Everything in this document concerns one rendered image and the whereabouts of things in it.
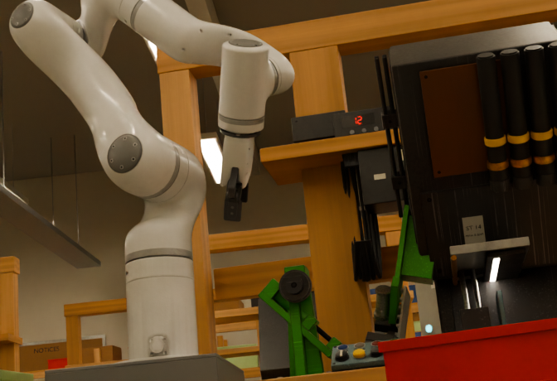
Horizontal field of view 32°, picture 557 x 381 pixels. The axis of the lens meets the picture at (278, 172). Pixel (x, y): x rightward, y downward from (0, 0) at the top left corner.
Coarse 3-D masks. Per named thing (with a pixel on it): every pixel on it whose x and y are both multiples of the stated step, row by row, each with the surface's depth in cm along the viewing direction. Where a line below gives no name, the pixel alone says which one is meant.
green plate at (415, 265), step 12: (408, 216) 223; (408, 228) 223; (408, 240) 222; (408, 252) 221; (396, 264) 220; (408, 264) 221; (420, 264) 220; (432, 264) 220; (396, 276) 219; (408, 276) 220; (420, 276) 219; (432, 276) 219
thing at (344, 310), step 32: (320, 64) 276; (192, 96) 283; (320, 96) 274; (192, 128) 278; (320, 192) 266; (352, 192) 265; (320, 224) 264; (352, 224) 262; (320, 256) 262; (320, 288) 259; (352, 288) 258; (320, 320) 257; (352, 320) 256
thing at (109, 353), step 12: (216, 336) 1149; (96, 348) 1163; (108, 348) 1161; (120, 348) 1191; (48, 360) 1160; (60, 360) 1159; (84, 360) 1161; (96, 360) 1151; (108, 360) 1157; (24, 372) 1154; (36, 372) 1153
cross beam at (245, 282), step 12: (384, 252) 268; (396, 252) 267; (252, 264) 274; (264, 264) 273; (276, 264) 272; (288, 264) 272; (300, 264) 271; (384, 264) 267; (216, 276) 275; (228, 276) 274; (240, 276) 273; (252, 276) 273; (264, 276) 272; (276, 276) 272; (384, 276) 266; (216, 288) 274; (228, 288) 273; (240, 288) 272; (252, 288) 272; (312, 288) 269; (216, 300) 273; (228, 300) 275
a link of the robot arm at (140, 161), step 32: (32, 0) 188; (32, 32) 186; (64, 32) 187; (64, 64) 187; (96, 64) 187; (96, 96) 182; (128, 96) 183; (96, 128) 179; (128, 128) 172; (128, 160) 169; (160, 160) 170; (128, 192) 174; (160, 192) 175
